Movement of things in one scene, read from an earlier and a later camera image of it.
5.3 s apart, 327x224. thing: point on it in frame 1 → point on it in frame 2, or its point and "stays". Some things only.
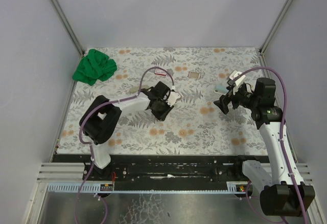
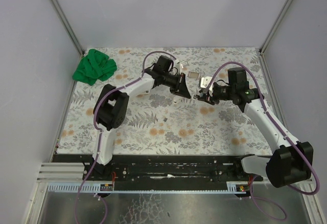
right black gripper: (228, 101) → (210, 96)
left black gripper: (160, 110) → (179, 84)
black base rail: (162, 169) stays
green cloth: (95, 65) stays
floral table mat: (194, 127) stays
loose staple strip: (194, 74) stays
